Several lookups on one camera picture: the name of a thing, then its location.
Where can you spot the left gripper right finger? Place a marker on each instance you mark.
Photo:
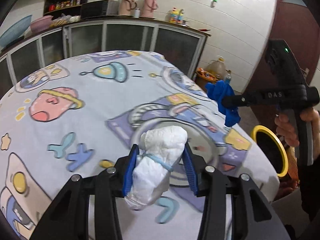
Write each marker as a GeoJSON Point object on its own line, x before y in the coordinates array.
{"type": "Point", "coordinates": [190, 166]}

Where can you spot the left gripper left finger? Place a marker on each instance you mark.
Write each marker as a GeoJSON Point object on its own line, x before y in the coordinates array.
{"type": "Point", "coordinates": [129, 166]}

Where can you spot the white tissue ball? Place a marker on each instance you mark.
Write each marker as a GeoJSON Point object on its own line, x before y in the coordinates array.
{"type": "Point", "coordinates": [162, 149]}

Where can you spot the blue trash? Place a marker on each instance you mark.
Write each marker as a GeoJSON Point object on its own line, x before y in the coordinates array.
{"type": "Point", "coordinates": [222, 93]}

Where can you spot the person's right forearm black sleeve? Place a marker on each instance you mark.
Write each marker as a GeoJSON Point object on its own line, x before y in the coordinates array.
{"type": "Point", "coordinates": [309, 188]}

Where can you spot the yellow rimmed black trash bin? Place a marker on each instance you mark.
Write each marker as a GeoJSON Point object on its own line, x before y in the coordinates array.
{"type": "Point", "coordinates": [272, 147]}

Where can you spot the kitchen counter cabinet glass doors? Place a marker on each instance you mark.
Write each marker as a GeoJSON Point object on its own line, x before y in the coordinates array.
{"type": "Point", "coordinates": [180, 45]}

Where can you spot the person's right hand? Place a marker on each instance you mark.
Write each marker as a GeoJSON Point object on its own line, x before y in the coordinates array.
{"type": "Point", "coordinates": [286, 129]}

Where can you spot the small water bottle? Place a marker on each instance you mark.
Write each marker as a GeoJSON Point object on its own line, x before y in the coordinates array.
{"type": "Point", "coordinates": [228, 77]}

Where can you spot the dark red wooden door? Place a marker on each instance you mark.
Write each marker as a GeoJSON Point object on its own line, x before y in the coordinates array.
{"type": "Point", "coordinates": [294, 23]}

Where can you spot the cartoon printed tablecloth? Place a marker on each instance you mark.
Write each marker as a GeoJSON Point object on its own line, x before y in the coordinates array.
{"type": "Point", "coordinates": [79, 115]}

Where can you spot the large cooking oil jug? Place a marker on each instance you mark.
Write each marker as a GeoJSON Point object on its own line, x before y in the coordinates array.
{"type": "Point", "coordinates": [217, 68]}

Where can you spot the brown waste basket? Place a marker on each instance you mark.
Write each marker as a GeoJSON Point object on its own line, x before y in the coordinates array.
{"type": "Point", "coordinates": [203, 77]}

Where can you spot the yellow detergent bottles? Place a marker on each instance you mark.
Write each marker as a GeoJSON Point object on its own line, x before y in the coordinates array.
{"type": "Point", "coordinates": [176, 16]}

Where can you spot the black microwave oven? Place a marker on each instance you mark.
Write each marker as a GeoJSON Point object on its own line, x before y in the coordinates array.
{"type": "Point", "coordinates": [99, 8]}

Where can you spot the pink thermos left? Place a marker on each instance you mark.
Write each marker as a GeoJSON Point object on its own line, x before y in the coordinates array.
{"type": "Point", "coordinates": [126, 6]}

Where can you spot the pink thermos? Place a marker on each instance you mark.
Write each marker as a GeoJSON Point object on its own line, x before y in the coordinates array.
{"type": "Point", "coordinates": [126, 6]}
{"type": "Point", "coordinates": [149, 7]}

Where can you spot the pink plastic basin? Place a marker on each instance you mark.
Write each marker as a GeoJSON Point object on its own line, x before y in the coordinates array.
{"type": "Point", "coordinates": [41, 24]}

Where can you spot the pink thermos right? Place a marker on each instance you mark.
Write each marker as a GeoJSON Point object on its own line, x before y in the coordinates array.
{"type": "Point", "coordinates": [149, 7]}

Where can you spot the black spice shelf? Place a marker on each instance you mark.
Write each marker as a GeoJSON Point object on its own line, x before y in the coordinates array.
{"type": "Point", "coordinates": [56, 8]}

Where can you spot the blue plastic basin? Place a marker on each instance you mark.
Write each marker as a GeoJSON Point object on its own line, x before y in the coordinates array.
{"type": "Point", "coordinates": [15, 31]}

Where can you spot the green white wall brush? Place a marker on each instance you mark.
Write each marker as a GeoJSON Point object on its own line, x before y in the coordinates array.
{"type": "Point", "coordinates": [213, 3]}

